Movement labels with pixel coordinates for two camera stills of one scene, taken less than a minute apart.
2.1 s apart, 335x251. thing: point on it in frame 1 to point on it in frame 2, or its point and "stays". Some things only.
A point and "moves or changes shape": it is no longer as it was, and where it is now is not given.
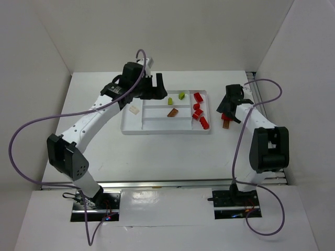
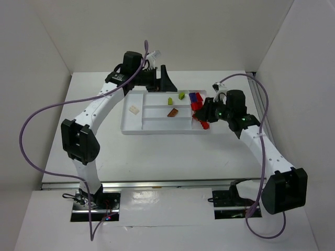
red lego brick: [224, 117] moves or changes shape
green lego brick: [181, 95] stays
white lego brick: [134, 110] stays
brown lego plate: [172, 113] stays
